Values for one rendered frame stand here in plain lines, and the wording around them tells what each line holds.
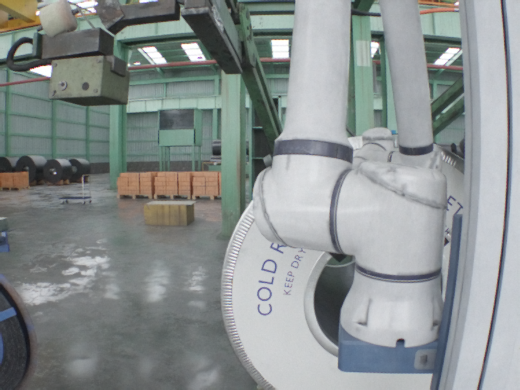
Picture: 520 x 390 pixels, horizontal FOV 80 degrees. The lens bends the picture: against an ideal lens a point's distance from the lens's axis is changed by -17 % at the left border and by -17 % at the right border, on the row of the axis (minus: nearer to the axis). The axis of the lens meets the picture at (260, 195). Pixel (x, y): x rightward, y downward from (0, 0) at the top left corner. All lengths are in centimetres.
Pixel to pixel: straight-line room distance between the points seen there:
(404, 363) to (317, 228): 27
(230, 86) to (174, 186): 680
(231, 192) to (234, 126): 106
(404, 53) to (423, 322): 54
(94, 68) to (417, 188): 89
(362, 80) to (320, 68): 544
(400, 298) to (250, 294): 85
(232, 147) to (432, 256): 546
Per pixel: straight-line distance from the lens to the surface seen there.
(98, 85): 109
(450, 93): 243
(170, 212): 730
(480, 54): 49
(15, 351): 154
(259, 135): 759
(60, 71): 117
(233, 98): 601
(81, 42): 119
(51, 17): 124
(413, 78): 84
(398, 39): 83
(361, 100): 606
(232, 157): 593
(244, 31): 176
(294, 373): 151
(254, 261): 132
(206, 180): 1193
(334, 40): 73
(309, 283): 134
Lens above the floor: 127
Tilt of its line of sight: 5 degrees down
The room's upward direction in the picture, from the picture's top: straight up
